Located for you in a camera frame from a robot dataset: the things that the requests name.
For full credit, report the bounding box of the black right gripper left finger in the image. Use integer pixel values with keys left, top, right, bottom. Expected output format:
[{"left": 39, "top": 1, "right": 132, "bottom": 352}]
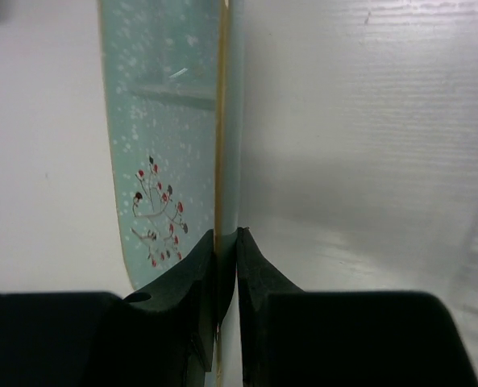
[{"left": 124, "top": 229, "right": 215, "bottom": 372}]

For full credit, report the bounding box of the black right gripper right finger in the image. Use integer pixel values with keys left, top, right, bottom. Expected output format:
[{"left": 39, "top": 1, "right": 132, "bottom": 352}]
[{"left": 236, "top": 227, "right": 303, "bottom": 386}]

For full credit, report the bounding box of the light blue patterned plate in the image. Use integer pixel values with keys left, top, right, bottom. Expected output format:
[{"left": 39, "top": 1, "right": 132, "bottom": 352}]
[{"left": 98, "top": 1, "right": 244, "bottom": 386}]

